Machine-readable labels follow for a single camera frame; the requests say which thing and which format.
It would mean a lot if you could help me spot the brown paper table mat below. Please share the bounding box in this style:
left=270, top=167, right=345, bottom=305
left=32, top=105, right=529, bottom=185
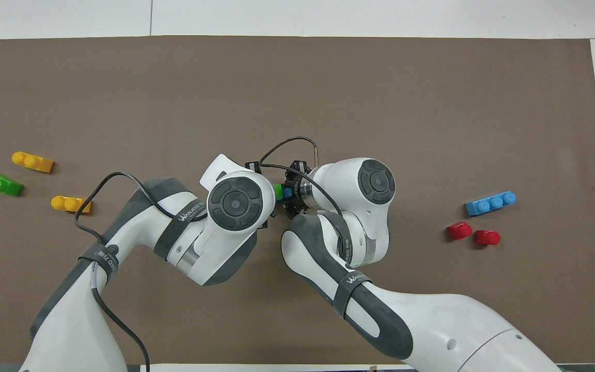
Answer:
left=0, top=35, right=595, bottom=365

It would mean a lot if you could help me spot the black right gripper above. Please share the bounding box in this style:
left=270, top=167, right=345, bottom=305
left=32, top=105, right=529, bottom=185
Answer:
left=280, top=160, right=312, bottom=218

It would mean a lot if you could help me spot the yellow two-stud toy brick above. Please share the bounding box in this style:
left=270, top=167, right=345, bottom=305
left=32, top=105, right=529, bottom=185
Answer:
left=11, top=151, right=54, bottom=174
left=51, top=195, right=92, bottom=214

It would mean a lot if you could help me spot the black right arm gripper cable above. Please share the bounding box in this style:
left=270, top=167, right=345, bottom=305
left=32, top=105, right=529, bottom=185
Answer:
left=258, top=136, right=347, bottom=218

